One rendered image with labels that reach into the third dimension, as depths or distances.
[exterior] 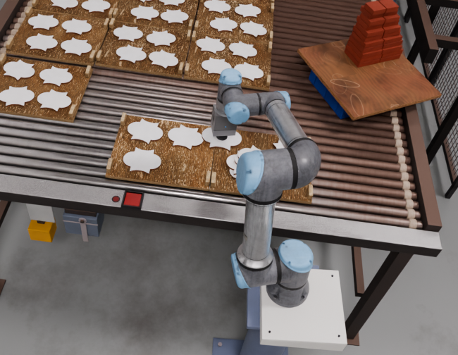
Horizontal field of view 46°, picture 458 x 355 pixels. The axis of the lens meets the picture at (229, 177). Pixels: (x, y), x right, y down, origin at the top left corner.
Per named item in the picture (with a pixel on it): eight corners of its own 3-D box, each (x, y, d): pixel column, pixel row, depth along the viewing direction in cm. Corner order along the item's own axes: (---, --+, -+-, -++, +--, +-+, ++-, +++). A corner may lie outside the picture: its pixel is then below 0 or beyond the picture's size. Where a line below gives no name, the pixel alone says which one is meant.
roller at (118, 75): (399, 122, 260) (402, 115, 256) (-9, 65, 252) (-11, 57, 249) (397, 115, 263) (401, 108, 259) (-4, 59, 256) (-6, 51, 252)
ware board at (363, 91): (440, 97, 252) (442, 94, 251) (352, 120, 235) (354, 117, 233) (379, 34, 279) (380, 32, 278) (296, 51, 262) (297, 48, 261)
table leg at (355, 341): (359, 346, 277) (423, 259, 212) (336, 343, 277) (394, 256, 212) (357, 324, 285) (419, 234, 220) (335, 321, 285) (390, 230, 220)
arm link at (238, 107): (261, 107, 174) (254, 84, 181) (227, 110, 172) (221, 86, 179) (258, 124, 180) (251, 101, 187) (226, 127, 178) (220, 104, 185)
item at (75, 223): (99, 244, 221) (96, 219, 207) (65, 240, 220) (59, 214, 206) (105, 222, 228) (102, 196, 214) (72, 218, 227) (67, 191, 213)
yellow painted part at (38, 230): (51, 243, 225) (43, 209, 207) (30, 240, 224) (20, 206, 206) (57, 227, 230) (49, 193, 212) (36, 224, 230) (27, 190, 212)
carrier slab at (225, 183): (311, 204, 215) (311, 201, 214) (209, 191, 213) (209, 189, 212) (308, 141, 238) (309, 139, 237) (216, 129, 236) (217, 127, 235)
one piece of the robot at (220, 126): (237, 90, 195) (232, 122, 208) (213, 91, 194) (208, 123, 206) (242, 108, 189) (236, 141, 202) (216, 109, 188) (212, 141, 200)
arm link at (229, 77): (222, 82, 177) (218, 66, 182) (218, 107, 186) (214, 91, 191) (245, 82, 179) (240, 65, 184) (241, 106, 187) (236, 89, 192)
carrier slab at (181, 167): (208, 191, 214) (208, 189, 212) (105, 177, 212) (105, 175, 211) (216, 129, 236) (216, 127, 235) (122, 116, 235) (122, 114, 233)
